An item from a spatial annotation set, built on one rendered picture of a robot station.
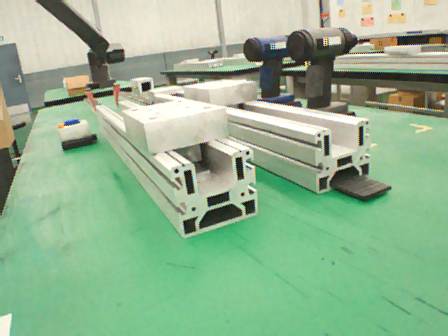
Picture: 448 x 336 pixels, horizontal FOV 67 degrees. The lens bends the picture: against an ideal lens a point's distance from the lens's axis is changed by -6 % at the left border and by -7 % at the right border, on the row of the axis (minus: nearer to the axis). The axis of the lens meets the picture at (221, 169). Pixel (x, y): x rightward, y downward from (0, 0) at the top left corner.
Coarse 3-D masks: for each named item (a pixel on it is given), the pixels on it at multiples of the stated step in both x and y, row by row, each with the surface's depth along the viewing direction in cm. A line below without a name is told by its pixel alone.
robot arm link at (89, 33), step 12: (36, 0) 89; (48, 0) 91; (60, 0) 94; (60, 12) 96; (72, 12) 99; (72, 24) 102; (84, 24) 104; (84, 36) 107; (96, 36) 110; (96, 48) 113; (108, 48) 116
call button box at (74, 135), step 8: (64, 128) 91; (72, 128) 92; (80, 128) 92; (88, 128) 93; (64, 136) 91; (72, 136) 92; (80, 136) 93; (88, 136) 94; (96, 136) 98; (64, 144) 92; (72, 144) 93; (80, 144) 93; (88, 144) 94
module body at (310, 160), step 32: (160, 96) 109; (256, 128) 60; (288, 128) 50; (320, 128) 46; (352, 128) 48; (256, 160) 61; (288, 160) 52; (320, 160) 46; (352, 160) 48; (320, 192) 47
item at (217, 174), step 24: (120, 120) 73; (120, 144) 71; (216, 144) 45; (240, 144) 43; (144, 168) 52; (168, 168) 38; (192, 168) 39; (216, 168) 46; (240, 168) 42; (168, 192) 41; (192, 192) 40; (216, 192) 41; (240, 192) 42; (168, 216) 44; (192, 216) 40; (216, 216) 44; (240, 216) 43
